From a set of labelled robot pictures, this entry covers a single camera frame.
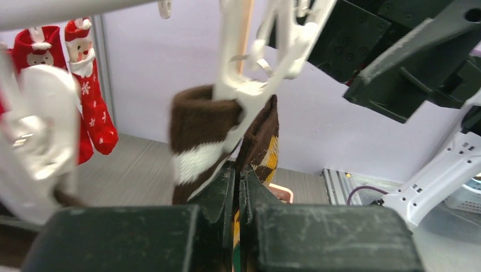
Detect red santa christmas sock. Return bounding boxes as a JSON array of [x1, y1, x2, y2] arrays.
[[65, 18, 119, 155]]

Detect brown yellow argyle sock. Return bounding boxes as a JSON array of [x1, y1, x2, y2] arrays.
[[233, 93, 281, 272]]

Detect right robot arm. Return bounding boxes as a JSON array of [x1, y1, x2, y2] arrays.
[[258, 1, 480, 229]]

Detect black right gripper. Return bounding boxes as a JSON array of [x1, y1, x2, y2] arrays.
[[307, 0, 480, 123]]

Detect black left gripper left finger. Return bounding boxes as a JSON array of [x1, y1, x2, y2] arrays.
[[22, 161, 235, 272]]

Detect pink laundry basket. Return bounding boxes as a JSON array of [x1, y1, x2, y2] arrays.
[[268, 183, 294, 203]]

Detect white clip sock hanger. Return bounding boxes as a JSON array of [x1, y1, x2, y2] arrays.
[[1, 0, 152, 31]]

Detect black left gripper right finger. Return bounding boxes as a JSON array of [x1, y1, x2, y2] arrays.
[[239, 168, 424, 271]]

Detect wooden clothes rack frame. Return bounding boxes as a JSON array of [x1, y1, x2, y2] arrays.
[[237, 0, 255, 56]]

